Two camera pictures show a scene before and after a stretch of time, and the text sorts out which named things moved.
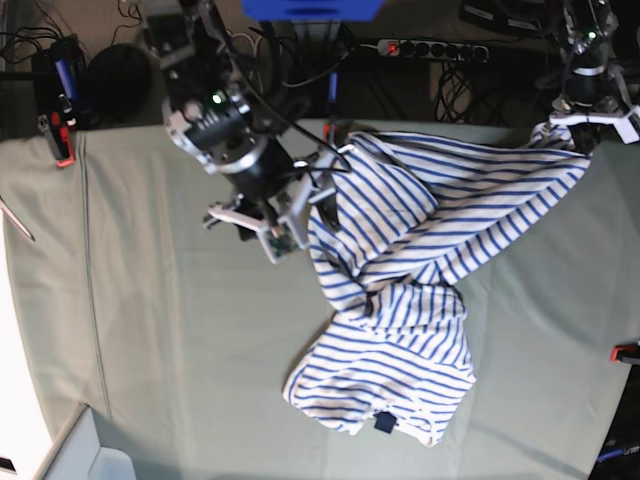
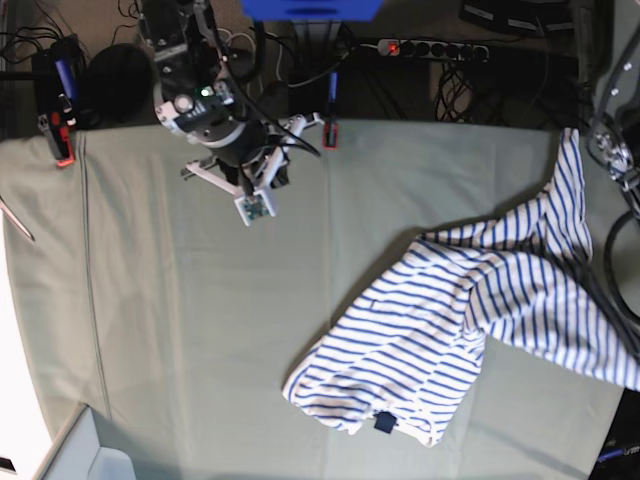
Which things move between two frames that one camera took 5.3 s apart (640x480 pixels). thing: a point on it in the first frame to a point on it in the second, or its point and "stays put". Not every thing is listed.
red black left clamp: [58, 127] stays put
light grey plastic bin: [78, 455] stays put
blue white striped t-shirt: [404, 219] to [401, 352]
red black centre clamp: [330, 134] stays put
